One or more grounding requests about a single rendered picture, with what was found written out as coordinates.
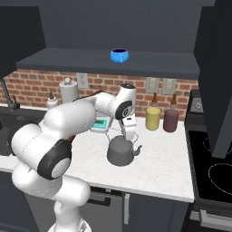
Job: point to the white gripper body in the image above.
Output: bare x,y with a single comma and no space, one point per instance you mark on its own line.
130,130

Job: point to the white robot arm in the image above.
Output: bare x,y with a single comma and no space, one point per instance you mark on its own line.
60,120

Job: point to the grey kettle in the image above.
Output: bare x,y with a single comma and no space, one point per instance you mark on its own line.
120,153

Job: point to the teal and white tray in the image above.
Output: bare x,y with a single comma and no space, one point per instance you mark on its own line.
99,124

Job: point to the dark grey cabinet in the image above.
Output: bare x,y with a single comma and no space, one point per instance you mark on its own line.
120,63

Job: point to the blue mug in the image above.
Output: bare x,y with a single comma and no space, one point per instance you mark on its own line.
119,56

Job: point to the dark grey cabinet door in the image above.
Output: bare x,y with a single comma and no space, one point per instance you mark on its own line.
216,75
18,36

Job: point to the yellow bottle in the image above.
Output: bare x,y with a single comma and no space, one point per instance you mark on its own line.
152,118

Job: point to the white paper towel roll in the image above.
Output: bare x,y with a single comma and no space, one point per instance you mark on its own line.
69,92

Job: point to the white soap dispenser bottle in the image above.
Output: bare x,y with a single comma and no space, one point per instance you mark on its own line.
52,102

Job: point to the grey dishwasher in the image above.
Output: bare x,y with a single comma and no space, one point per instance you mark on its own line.
105,216

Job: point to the dark grey cupboard door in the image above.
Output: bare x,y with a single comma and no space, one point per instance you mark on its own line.
157,216
13,205

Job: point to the black stove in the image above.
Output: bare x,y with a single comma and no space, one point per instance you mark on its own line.
208,175

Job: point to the dark sink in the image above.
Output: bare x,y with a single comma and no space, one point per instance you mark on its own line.
15,120

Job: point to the dark tap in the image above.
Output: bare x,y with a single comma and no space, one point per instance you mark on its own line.
9,98

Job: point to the grey wall outlet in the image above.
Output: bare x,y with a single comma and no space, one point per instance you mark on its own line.
82,80
169,87
152,85

